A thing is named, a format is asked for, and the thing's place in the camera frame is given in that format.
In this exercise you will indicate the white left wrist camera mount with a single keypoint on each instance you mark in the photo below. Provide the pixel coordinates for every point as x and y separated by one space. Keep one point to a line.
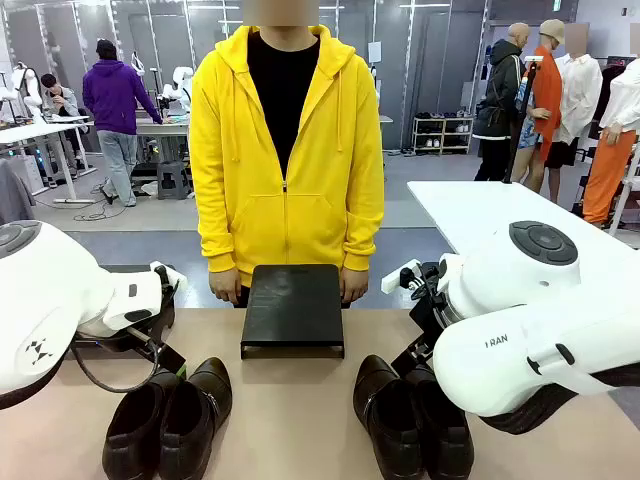
172 280

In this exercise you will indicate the grey background workbench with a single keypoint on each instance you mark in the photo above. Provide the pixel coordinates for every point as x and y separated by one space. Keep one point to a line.
165 127

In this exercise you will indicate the seated person in grey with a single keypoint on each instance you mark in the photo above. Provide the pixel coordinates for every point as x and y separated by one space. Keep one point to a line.
62 102

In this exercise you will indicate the white humanoid robot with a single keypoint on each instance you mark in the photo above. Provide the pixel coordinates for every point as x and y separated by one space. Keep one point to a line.
27 87

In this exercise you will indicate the mannequin in black jacket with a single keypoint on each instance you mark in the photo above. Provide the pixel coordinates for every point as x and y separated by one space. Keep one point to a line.
500 100

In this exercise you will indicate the person in yellow hoodie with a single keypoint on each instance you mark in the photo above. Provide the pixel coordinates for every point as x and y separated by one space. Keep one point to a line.
235 150

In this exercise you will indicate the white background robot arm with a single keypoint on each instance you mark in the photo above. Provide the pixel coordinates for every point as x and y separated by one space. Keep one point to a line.
179 87

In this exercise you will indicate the long white table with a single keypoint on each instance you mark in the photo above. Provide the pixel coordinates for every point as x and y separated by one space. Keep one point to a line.
30 131

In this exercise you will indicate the person in purple hoodie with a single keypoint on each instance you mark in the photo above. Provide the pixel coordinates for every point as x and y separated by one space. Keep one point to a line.
112 100

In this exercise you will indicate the yellow sleeved right forearm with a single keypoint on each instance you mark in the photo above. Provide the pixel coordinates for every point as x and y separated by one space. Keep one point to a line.
215 220

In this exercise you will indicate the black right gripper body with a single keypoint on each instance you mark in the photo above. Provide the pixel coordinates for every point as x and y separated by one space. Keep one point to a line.
427 320

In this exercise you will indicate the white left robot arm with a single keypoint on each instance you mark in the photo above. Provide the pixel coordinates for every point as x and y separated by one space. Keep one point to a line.
50 290

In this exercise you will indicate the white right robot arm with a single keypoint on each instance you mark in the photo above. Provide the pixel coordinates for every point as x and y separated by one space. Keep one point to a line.
500 360

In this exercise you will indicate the person's right hand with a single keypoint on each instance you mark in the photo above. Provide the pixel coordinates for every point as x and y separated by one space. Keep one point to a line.
225 287

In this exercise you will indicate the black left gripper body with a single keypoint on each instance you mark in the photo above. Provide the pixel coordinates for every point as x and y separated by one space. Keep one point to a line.
157 350

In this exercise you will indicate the white paper sheet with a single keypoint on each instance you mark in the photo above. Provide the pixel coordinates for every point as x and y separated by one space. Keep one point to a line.
375 51

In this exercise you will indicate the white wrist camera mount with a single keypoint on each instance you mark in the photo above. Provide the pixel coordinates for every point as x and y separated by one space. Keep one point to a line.
172 280
397 280

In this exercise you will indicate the person's left hand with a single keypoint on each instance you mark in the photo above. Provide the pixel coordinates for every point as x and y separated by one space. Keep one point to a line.
356 287

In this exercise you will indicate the grey plastic stool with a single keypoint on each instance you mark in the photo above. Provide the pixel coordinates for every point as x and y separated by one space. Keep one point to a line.
174 177

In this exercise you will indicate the person in white shirt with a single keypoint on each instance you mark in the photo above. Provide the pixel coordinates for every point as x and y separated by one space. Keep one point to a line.
580 95

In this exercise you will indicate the white shoe rack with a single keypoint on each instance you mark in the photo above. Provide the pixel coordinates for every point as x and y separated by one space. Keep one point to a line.
442 132

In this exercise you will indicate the black shoe stand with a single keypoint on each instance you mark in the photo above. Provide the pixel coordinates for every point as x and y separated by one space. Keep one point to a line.
292 305

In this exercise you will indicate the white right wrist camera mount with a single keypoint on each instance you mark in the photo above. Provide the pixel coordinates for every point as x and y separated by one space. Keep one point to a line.
397 280

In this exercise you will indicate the grey cloth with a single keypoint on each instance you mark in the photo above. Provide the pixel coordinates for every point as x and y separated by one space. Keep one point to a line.
12 195

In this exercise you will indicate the mannequin in orange top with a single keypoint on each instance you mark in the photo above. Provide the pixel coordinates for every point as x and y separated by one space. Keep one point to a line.
545 100

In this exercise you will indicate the yellow sleeved left forearm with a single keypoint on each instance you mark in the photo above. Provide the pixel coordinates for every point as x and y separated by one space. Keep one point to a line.
362 220

